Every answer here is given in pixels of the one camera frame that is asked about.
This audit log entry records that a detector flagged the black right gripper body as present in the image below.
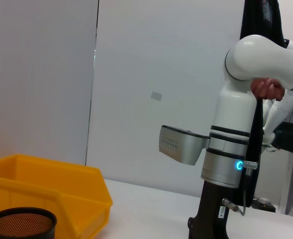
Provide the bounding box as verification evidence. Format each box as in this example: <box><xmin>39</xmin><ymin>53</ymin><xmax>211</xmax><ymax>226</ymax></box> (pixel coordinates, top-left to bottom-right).
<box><xmin>188</xmin><ymin>180</ymin><xmax>256</xmax><ymax>239</ymax></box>

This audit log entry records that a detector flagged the black mesh pen cup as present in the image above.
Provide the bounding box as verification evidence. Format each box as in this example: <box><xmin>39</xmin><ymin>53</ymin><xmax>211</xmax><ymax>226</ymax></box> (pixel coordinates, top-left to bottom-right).
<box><xmin>0</xmin><ymin>207</ymin><xmax>58</xmax><ymax>239</ymax></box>

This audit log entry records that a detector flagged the person's bare hand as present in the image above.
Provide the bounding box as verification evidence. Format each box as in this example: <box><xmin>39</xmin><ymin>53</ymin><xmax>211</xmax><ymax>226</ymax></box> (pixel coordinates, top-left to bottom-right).
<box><xmin>250</xmin><ymin>77</ymin><xmax>285</xmax><ymax>102</ymax></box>

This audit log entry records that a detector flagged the small black box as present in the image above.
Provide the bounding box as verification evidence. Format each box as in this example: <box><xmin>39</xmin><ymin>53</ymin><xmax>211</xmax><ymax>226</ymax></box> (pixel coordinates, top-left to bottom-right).
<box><xmin>253</xmin><ymin>197</ymin><xmax>277</xmax><ymax>213</ymax></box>

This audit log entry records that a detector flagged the white humanoid robot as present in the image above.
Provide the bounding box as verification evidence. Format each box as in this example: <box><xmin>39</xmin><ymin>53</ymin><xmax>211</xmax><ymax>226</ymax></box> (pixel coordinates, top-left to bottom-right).
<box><xmin>262</xmin><ymin>38</ymin><xmax>293</xmax><ymax>155</ymax></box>

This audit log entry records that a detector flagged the yellow plastic bin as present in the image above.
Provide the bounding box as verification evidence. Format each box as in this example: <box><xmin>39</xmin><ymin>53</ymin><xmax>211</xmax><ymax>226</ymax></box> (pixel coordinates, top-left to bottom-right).
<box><xmin>0</xmin><ymin>154</ymin><xmax>113</xmax><ymax>239</ymax></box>

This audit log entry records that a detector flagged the person in black shirt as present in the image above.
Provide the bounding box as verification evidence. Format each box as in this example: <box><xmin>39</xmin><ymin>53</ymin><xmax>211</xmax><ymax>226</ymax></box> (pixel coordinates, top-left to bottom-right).
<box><xmin>239</xmin><ymin>0</ymin><xmax>290</xmax><ymax>207</ymax></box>

